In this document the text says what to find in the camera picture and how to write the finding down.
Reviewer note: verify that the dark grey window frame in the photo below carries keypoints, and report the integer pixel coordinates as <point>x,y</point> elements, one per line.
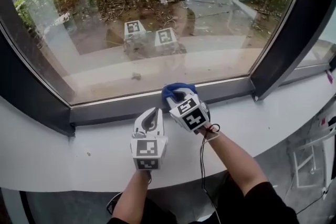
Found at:
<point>126,110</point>

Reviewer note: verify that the person's black shirt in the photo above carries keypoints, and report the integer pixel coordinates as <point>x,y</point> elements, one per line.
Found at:
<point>267,204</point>

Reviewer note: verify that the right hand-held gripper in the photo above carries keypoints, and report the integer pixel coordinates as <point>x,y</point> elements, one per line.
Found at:
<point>191,115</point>

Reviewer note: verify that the person's left forearm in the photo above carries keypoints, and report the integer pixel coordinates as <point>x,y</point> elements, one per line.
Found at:
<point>134,191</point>

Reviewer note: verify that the glass window pane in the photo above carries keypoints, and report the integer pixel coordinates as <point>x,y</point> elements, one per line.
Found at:
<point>157,21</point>

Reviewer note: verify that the white metal rack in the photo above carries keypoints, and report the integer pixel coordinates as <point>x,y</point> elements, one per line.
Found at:
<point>298,165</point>

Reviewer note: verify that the small pink object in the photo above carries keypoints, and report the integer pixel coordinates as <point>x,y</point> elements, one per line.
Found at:
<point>329,77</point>

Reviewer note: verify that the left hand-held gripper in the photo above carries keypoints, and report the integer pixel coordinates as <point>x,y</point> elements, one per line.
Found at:
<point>147,148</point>

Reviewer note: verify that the white window sill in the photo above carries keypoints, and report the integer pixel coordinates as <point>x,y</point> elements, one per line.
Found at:
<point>78,154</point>

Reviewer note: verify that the blue cloth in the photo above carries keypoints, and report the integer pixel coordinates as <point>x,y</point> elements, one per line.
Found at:
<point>168,90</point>

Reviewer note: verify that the person's right forearm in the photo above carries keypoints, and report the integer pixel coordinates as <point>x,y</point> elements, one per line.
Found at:
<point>233,162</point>

